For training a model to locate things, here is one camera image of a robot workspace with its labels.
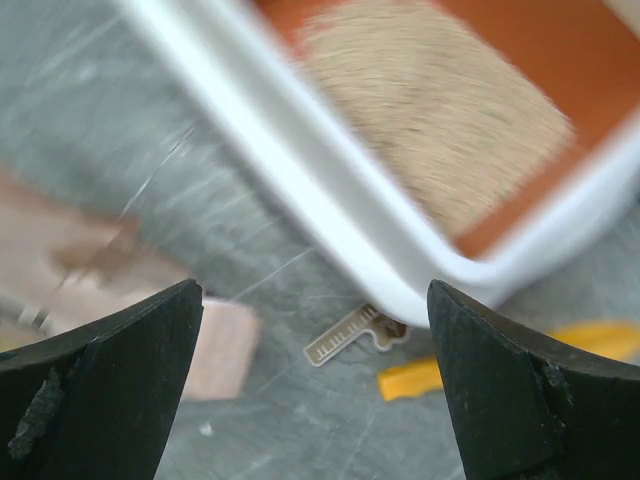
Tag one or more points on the yellow plastic scoop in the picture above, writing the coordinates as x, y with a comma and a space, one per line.
616, 340

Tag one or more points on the clean litter pile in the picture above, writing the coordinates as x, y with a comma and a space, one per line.
461, 128

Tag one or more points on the cream orange litter box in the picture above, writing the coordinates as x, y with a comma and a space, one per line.
242, 64

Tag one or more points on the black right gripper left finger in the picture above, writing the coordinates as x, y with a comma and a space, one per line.
99, 401

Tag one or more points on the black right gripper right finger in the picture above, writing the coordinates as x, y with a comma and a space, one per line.
526, 406

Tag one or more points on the pink cat litter bag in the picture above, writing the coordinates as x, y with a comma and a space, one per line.
62, 268

